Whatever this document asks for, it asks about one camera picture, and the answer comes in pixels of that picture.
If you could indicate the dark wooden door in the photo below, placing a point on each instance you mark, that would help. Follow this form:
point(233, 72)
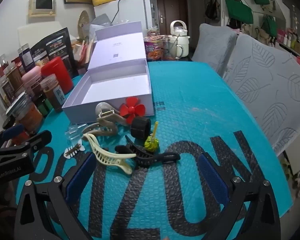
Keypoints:
point(170, 7)

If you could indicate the clear plastic clip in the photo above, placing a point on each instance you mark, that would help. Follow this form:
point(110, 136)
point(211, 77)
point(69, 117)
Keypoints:
point(73, 131)

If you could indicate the instant noodle cup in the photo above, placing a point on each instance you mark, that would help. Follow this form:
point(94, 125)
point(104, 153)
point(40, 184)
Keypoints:
point(152, 50)

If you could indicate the wall intercom panel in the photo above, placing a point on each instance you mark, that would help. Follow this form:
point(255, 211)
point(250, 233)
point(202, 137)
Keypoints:
point(42, 3)

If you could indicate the black hair claw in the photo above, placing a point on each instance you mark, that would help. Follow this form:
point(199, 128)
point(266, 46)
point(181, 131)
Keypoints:
point(142, 158)

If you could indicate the yellow-green lollipop toy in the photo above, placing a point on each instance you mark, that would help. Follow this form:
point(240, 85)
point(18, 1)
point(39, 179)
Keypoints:
point(151, 143)

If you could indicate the fishbone hair clip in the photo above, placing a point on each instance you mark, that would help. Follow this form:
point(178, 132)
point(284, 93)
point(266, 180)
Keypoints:
point(72, 152)

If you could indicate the pearl hair claw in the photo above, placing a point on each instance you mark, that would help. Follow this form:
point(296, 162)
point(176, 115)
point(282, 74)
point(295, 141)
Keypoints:
point(106, 120)

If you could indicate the cream hair claw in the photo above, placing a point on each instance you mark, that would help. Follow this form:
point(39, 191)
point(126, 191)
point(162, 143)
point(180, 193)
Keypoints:
point(102, 155)

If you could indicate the clear jar orange contents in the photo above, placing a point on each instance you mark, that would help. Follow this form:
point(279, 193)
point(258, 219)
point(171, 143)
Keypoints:
point(27, 117)

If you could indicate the glass mug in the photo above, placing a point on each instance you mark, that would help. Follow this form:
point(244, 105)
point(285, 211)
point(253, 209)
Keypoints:
point(168, 48)

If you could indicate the lavender gift box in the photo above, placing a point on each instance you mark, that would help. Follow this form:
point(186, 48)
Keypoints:
point(115, 85)

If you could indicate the black printed pouch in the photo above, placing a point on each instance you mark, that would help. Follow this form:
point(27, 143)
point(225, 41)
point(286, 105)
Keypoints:
point(57, 42)

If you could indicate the red snack packet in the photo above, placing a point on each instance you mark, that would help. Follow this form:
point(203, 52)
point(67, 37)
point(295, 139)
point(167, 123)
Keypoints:
point(83, 52)

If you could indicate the red canister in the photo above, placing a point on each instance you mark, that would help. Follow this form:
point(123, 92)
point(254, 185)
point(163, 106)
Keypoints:
point(57, 72)

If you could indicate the dark hanging bag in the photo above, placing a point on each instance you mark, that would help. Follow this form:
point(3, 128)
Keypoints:
point(212, 5)

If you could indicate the grey leaf-pattern cushions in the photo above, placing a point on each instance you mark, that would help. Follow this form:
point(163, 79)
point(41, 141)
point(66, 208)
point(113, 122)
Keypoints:
point(265, 80)

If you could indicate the pink bottle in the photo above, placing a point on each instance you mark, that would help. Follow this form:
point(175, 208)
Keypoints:
point(31, 77)

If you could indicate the round woven mat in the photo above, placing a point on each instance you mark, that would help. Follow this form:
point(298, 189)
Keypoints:
point(83, 22)

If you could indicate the brown glass jar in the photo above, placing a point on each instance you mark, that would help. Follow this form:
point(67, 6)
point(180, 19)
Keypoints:
point(13, 76)

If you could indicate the dark jar blue label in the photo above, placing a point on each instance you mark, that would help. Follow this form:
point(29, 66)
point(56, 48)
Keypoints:
point(26, 57)

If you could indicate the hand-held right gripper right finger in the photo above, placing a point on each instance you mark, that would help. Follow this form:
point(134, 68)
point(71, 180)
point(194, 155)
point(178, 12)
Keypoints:
point(212, 177)

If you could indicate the brown spice jar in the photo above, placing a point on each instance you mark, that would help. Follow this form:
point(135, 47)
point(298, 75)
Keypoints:
point(52, 92)

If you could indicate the white refrigerator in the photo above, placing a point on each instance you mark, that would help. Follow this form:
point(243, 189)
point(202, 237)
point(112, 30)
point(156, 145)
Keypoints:
point(130, 10)

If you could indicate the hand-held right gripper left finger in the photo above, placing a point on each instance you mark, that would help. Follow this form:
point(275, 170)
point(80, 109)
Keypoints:
point(80, 177)

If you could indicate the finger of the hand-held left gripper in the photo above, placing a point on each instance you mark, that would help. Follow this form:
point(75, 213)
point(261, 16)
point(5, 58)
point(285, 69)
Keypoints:
point(37, 140)
point(13, 131)

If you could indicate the row of shelf bottles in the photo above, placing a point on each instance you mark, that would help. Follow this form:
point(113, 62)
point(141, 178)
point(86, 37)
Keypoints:
point(292, 41)

